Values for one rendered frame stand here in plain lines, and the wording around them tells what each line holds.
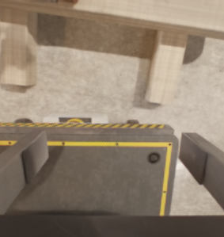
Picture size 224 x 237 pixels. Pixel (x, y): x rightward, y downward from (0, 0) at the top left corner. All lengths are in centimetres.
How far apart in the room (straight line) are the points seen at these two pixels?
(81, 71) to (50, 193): 50
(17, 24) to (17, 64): 14
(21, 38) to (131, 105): 52
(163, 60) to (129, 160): 41
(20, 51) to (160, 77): 55
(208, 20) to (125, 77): 36
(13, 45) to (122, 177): 62
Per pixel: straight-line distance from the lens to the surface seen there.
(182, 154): 17
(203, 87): 91
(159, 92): 73
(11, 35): 80
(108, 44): 81
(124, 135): 52
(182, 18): 66
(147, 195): 63
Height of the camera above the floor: 80
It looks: 75 degrees down
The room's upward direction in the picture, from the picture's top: 177 degrees clockwise
